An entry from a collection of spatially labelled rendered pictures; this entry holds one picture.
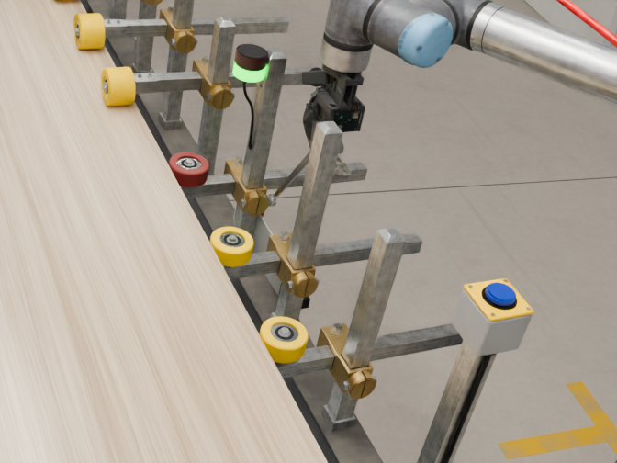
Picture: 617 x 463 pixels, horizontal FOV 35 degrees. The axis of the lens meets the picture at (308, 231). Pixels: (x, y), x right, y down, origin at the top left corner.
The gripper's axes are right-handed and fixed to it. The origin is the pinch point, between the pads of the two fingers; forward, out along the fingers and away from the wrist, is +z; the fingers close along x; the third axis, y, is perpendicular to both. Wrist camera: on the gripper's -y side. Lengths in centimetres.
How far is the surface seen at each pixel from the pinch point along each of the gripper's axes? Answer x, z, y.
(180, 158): -21.5, 10.0, -16.4
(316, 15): 136, 97, -257
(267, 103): -8.3, -6.4, -8.3
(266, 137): -7.2, 1.4, -8.5
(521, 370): 98, 101, -19
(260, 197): -7.6, 14.1, -5.9
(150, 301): -39.6, 11.0, 23.1
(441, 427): -10, 4, 66
